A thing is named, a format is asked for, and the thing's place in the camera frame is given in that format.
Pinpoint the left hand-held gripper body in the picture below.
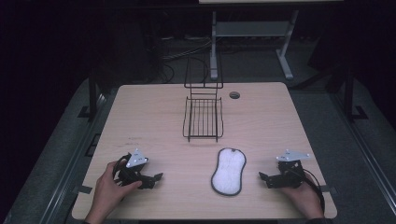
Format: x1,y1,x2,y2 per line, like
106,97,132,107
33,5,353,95
113,148,149,189

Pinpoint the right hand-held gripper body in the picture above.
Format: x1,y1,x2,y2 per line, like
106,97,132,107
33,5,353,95
274,148,311,189

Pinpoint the person's right hand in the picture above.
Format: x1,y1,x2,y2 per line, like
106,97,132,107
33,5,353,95
279,173,325,220

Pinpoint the person's left hand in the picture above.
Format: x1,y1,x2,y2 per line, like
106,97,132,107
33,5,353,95
92,160,143,219

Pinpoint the white fluffy sponge pad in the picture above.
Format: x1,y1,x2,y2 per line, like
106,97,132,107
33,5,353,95
210,147,248,197

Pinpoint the black tape strip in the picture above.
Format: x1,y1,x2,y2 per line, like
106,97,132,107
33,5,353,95
74,185,93,195
318,185,338,194

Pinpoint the grey metal stand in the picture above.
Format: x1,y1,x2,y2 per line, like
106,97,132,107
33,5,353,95
209,9,300,81

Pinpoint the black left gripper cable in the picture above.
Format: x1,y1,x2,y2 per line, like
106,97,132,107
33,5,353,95
111,152,133,185

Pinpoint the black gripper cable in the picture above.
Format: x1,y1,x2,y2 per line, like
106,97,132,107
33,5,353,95
300,167,327,217
111,152,133,185

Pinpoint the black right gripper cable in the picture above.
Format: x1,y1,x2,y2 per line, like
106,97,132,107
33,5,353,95
300,167,327,217

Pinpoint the metal floor rail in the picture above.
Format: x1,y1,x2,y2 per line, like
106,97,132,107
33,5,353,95
328,91,396,217
38,91,108,224

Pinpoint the black wire rack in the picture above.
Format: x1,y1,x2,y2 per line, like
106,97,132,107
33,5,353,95
182,50,225,143

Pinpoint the black metal post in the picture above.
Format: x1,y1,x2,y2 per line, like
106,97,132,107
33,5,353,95
78,68,99,120
342,66,370,121

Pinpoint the bundle of floor cables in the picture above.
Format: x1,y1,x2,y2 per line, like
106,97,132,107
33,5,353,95
160,35,217,62

